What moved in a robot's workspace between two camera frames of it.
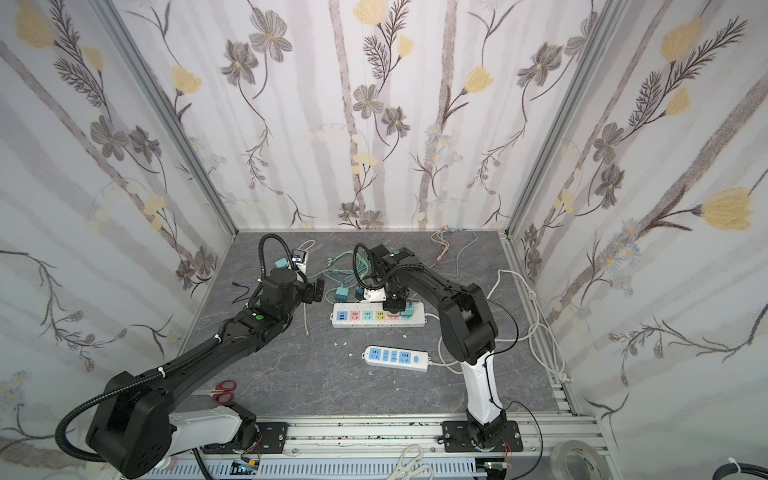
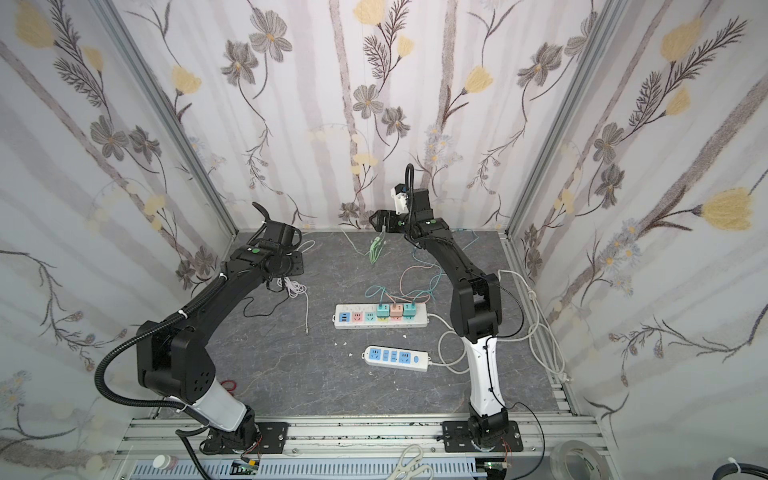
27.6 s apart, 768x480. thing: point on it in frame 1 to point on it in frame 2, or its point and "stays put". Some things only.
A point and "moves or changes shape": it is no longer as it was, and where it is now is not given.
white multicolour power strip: x=372 y=315 stays put
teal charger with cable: x=342 y=294 moves or changes shape
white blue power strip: x=405 y=359 stays put
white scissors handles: x=404 y=472 stays put
